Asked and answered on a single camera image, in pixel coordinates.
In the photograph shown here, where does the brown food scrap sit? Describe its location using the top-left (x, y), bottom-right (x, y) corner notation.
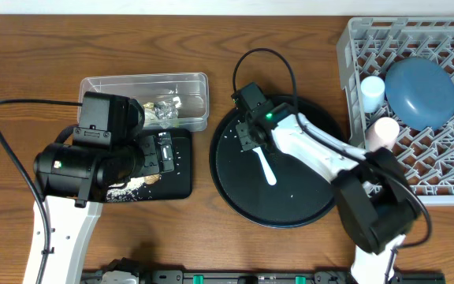
top-left (144, 174), bottom-right (161, 185)

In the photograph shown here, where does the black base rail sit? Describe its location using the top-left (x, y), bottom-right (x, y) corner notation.
top-left (80, 269), bottom-right (447, 284)

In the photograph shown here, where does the clear plastic bin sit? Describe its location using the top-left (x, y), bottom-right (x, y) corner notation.
top-left (79, 73), bottom-right (210, 132)

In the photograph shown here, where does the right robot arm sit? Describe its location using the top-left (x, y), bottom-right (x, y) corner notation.
top-left (236, 101), bottom-right (430, 283)

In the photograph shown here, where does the light blue cup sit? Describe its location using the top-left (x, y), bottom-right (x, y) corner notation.
top-left (360, 76), bottom-right (385, 113)

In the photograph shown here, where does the yellow green snack wrapper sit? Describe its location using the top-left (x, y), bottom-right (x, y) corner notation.
top-left (143, 102), bottom-right (154, 110)

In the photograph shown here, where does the grey dishwasher rack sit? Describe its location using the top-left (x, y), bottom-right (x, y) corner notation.
top-left (336, 17), bottom-right (454, 206)

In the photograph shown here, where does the black rectangular tray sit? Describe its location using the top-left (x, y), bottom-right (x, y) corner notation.
top-left (102, 128), bottom-right (194, 204)

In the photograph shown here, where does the round black tray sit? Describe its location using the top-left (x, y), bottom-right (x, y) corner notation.
top-left (209, 108), bottom-right (335, 228)

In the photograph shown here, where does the dark blue plate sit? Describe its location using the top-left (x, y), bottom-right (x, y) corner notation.
top-left (385, 57), bottom-right (454, 131)

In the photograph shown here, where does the foil wrapper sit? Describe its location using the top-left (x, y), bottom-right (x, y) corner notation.
top-left (154, 96), bottom-right (182, 120)

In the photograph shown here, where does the pink cup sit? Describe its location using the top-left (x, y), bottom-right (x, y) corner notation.
top-left (366, 117), bottom-right (400, 151)

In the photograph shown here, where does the pile of white rice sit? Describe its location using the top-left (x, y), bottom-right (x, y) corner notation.
top-left (104, 151), bottom-right (183, 203)

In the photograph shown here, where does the light blue spoon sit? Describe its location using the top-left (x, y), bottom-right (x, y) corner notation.
top-left (253, 147), bottom-right (277, 186)

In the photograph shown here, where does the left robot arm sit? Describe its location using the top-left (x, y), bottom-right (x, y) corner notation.
top-left (24, 132), bottom-right (180, 283)

